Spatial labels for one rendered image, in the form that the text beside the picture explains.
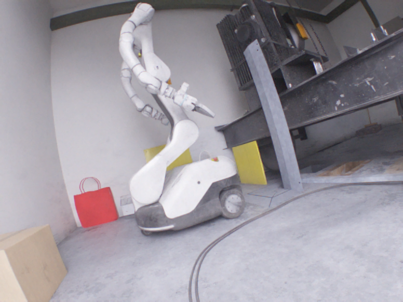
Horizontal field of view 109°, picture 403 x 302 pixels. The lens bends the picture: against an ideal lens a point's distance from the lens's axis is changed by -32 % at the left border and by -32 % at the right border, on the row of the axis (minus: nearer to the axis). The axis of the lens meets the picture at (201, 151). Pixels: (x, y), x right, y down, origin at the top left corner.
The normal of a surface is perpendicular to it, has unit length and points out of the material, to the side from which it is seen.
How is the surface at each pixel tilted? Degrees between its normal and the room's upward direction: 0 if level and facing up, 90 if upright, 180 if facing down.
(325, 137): 90
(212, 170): 90
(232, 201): 90
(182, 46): 90
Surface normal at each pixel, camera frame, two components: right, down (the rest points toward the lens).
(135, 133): 0.28, -0.11
